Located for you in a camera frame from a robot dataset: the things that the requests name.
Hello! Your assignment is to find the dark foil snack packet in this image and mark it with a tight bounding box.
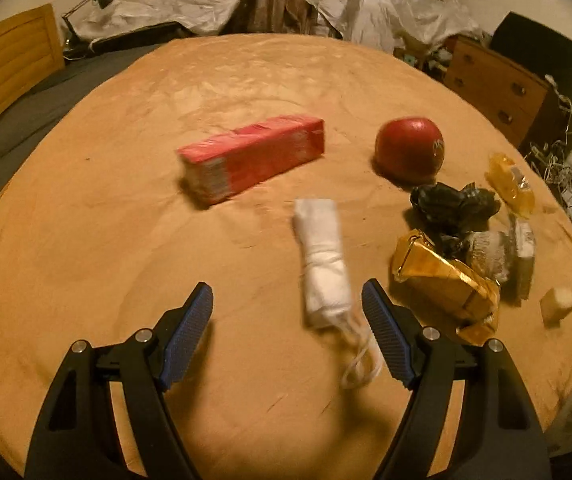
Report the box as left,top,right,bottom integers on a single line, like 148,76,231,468
508,217,537,306

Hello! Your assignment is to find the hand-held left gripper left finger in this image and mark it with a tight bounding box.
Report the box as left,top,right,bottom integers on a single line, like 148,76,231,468
25,281,215,480

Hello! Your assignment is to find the grey knitted sock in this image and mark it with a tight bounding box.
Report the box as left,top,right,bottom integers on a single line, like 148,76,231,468
466,230,514,283

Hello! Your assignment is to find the grey bed sheet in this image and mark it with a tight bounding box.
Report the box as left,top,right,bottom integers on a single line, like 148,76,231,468
0,42,167,231

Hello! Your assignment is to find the long red carton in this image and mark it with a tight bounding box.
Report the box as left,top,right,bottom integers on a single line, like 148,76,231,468
176,116,325,207

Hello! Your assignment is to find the white cloth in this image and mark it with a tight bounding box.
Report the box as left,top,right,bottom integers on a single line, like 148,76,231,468
293,197,384,391

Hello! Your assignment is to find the red apple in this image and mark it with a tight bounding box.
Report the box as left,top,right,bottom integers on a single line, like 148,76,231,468
374,116,445,184

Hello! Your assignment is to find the yellow plastic packet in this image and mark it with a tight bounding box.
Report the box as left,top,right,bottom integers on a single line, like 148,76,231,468
484,154,536,218

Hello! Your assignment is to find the wooden headboard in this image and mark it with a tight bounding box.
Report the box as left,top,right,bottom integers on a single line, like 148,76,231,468
0,3,66,136

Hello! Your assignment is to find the gold foil packet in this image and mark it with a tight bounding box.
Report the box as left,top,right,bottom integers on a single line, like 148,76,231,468
391,229,501,346

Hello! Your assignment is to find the tan sponge cube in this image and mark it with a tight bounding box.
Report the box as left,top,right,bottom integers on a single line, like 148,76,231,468
540,287,572,323

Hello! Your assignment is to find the wooden chest of drawers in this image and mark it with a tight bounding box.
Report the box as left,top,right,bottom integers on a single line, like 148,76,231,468
443,35,566,148

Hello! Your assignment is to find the crumpled clear plastic cover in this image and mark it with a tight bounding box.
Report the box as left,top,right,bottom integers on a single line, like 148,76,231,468
73,0,241,36

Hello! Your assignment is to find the black flat television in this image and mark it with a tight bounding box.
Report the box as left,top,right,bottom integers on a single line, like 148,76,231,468
490,11,572,111

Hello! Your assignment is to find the dark bag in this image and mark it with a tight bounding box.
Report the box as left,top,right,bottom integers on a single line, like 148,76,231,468
410,182,501,256

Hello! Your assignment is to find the tangle of white cables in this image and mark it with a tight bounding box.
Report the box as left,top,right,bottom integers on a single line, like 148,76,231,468
528,77,572,231

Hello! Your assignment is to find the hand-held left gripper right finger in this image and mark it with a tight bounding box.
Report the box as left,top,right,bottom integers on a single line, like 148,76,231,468
361,280,551,480

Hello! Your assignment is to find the large clear plastic cover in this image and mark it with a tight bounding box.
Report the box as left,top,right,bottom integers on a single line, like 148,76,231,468
301,0,484,56

